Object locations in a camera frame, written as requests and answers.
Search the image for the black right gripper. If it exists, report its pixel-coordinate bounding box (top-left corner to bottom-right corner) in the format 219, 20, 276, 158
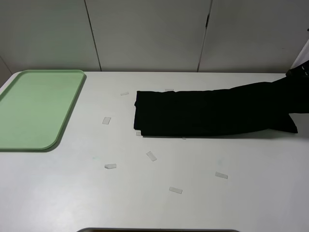
286, 61, 309, 77

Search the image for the clear tape piece front left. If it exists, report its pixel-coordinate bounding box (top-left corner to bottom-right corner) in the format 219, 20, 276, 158
104, 164, 117, 170

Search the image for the black short sleeve shirt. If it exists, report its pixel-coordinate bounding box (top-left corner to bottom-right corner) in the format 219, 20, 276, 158
134, 76, 309, 137

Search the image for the clear tape piece right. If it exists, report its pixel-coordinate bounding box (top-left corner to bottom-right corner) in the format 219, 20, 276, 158
215, 172, 228, 179

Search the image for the light green plastic tray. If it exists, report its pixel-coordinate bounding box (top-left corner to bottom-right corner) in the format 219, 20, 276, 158
0, 70, 85, 151

